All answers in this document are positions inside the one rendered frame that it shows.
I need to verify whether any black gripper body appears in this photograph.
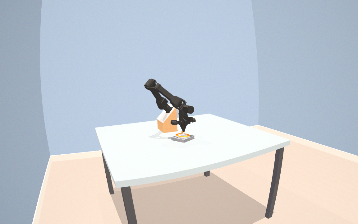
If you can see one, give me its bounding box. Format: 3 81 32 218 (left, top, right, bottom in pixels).
171 112 196 125

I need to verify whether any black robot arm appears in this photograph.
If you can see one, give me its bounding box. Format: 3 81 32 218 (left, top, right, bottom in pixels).
144 79 194 125

